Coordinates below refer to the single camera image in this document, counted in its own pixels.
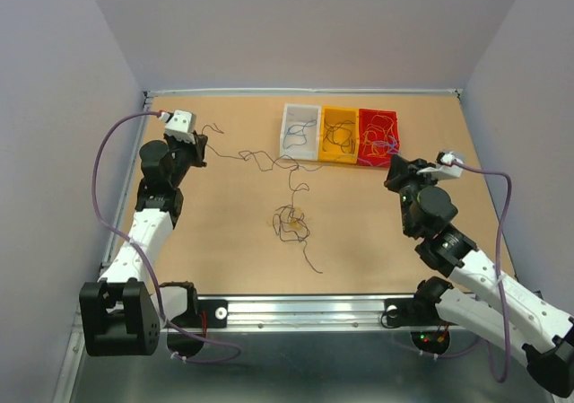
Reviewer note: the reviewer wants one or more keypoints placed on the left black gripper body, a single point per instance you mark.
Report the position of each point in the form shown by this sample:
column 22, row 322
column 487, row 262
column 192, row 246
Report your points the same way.
column 186, row 153

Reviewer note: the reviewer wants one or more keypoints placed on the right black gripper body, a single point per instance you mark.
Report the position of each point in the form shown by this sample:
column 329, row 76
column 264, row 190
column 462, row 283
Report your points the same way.
column 413, row 183

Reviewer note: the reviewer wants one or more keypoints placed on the yellow plastic bin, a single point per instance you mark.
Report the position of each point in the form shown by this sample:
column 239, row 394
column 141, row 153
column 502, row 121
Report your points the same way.
column 339, row 135

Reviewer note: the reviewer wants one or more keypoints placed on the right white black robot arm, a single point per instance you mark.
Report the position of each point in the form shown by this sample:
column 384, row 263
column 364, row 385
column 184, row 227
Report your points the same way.
column 470, row 289

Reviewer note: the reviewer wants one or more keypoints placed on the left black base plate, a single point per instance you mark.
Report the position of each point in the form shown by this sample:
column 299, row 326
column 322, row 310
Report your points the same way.
column 210, row 313

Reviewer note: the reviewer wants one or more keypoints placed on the aluminium front rail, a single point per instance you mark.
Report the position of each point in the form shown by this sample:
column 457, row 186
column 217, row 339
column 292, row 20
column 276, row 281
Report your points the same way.
column 260, row 314

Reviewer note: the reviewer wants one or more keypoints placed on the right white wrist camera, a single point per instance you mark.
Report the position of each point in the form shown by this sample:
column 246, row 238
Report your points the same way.
column 445, row 167

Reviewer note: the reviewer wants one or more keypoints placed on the red plastic bin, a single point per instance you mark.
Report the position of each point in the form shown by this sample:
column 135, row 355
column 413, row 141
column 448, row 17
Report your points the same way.
column 379, row 138

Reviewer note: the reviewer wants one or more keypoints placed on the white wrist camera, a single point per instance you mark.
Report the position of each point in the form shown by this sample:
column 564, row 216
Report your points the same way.
column 445, row 167
column 180, row 125

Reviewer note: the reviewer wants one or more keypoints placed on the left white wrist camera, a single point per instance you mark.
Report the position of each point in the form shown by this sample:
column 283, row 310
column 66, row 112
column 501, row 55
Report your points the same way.
column 180, row 125

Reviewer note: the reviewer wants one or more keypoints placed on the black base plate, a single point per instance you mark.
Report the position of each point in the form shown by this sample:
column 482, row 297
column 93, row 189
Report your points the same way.
column 210, row 313
column 409, row 312

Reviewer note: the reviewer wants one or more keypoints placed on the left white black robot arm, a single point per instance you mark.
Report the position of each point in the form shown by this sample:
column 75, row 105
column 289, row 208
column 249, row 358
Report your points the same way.
column 119, row 315

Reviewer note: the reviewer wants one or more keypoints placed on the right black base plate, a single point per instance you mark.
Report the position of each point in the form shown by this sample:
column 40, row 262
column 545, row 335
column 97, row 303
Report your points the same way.
column 409, row 312

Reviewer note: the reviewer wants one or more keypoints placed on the white plastic bin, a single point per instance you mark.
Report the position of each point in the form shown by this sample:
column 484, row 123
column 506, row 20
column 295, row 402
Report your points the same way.
column 300, row 132

